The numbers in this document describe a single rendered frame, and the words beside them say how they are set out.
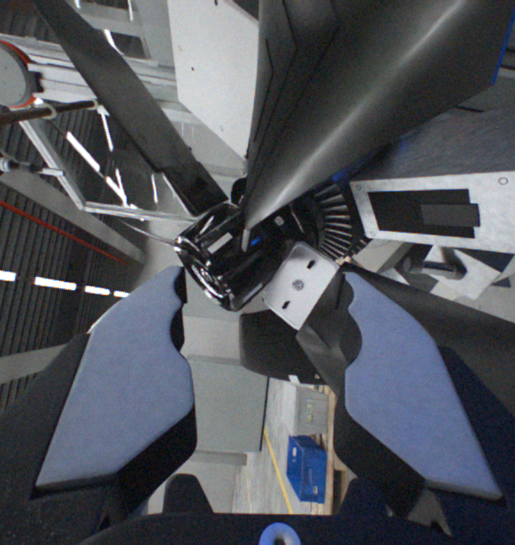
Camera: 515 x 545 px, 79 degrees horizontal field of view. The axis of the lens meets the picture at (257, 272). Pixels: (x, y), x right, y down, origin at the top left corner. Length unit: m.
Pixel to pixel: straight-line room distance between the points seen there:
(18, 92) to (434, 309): 1.14
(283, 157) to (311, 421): 3.02
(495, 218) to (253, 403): 7.37
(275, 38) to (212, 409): 7.48
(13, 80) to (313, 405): 2.89
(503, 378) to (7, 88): 1.22
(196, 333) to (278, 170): 12.29
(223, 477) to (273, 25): 13.70
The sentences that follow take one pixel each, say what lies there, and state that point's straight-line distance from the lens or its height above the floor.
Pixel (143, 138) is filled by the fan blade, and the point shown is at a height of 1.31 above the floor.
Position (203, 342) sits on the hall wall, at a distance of 12.45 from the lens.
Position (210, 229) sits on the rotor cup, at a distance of 0.36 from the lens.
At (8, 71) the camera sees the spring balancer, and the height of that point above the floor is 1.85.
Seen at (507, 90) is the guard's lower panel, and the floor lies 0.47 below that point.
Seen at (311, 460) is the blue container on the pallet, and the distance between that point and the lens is 3.21.
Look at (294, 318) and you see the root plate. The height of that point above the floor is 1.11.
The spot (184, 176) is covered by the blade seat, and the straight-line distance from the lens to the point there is 0.41.
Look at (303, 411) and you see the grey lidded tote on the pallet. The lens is 3.11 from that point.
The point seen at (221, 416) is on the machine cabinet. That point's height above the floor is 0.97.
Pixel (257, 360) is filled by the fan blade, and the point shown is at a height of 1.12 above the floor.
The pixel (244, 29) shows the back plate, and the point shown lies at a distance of 0.58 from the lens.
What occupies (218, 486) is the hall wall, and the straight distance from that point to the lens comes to 13.89.
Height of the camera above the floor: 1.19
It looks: 5 degrees down
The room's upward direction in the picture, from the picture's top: 82 degrees counter-clockwise
